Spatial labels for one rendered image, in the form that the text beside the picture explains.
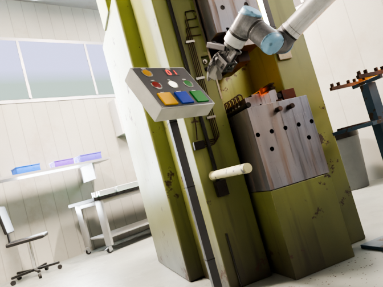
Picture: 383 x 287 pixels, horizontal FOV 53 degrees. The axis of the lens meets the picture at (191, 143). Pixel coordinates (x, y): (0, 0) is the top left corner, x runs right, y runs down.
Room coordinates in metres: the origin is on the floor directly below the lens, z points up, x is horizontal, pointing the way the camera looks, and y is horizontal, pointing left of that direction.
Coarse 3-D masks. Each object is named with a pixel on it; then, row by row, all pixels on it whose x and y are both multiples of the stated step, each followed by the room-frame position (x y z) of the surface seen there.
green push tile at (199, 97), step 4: (192, 92) 1.80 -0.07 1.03; (196, 92) 1.82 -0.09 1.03; (200, 92) 1.83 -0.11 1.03; (196, 96) 1.79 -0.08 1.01; (200, 96) 1.81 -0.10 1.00; (204, 96) 1.83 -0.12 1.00; (196, 100) 1.78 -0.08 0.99; (200, 100) 1.78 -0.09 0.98; (204, 100) 1.80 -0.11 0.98; (208, 100) 1.82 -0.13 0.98
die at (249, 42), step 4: (224, 36) 2.09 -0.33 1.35; (220, 40) 2.15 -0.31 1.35; (224, 40) 2.11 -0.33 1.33; (248, 40) 2.11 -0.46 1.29; (248, 44) 2.10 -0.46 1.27; (252, 44) 2.12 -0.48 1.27; (244, 48) 2.15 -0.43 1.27; (248, 48) 2.18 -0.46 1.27; (252, 48) 2.20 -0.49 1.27; (212, 52) 2.29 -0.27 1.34; (216, 52) 2.24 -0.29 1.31; (248, 52) 2.26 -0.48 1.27; (212, 56) 2.30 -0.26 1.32
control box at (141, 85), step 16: (128, 80) 1.74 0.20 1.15; (144, 80) 1.69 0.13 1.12; (160, 80) 1.75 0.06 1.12; (176, 80) 1.82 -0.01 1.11; (192, 80) 1.89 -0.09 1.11; (144, 96) 1.68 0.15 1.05; (192, 96) 1.79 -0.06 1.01; (208, 96) 1.86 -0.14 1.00; (160, 112) 1.63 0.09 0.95; (176, 112) 1.70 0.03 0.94; (192, 112) 1.78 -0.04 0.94; (208, 112) 1.87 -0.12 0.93
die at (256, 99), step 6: (252, 96) 2.08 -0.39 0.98; (258, 96) 2.09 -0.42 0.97; (264, 96) 2.11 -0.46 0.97; (270, 96) 2.12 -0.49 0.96; (276, 96) 2.13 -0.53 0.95; (240, 102) 2.13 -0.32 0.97; (252, 102) 2.08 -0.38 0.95; (258, 102) 2.09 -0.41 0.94; (264, 102) 2.10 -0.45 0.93; (270, 102) 2.11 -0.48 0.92; (234, 108) 2.21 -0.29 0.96
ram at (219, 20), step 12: (204, 0) 2.09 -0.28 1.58; (216, 0) 2.07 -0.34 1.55; (228, 0) 2.09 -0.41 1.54; (240, 0) 2.11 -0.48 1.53; (252, 0) 2.14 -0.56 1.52; (204, 12) 2.13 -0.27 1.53; (216, 12) 2.06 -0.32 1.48; (228, 12) 2.08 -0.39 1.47; (204, 24) 2.17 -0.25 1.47; (216, 24) 2.05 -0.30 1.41; (228, 24) 2.08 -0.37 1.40; (216, 36) 2.11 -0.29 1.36
